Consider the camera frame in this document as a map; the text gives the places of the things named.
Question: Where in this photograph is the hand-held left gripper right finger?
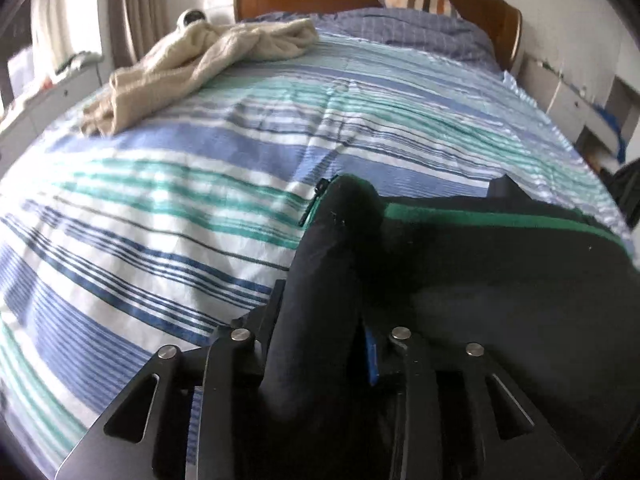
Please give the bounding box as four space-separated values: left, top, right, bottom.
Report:
365 326 583 480

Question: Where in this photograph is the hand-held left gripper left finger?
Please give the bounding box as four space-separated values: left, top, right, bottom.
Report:
102 280 287 480

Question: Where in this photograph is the black puffer jacket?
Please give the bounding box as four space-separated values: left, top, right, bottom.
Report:
260 173 640 480

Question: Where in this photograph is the striped blue green duvet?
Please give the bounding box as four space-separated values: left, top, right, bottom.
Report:
0 25 632 467

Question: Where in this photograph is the beige knit sweater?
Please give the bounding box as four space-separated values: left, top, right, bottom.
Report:
80 19 321 137

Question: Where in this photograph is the white desk with drawers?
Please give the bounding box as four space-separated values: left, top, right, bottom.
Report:
520 56 640 161

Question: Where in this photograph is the blue checked pillow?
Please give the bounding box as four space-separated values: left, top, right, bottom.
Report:
239 7 503 74

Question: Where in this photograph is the blue cloth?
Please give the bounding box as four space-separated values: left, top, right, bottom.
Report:
592 104 632 162

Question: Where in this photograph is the white drawer cabinet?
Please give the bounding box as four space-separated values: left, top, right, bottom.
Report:
0 52 110 176

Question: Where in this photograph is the small white fan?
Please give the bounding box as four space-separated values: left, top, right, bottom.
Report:
177 8 210 30

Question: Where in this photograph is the beige curtain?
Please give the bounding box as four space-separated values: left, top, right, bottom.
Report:
116 0 177 63

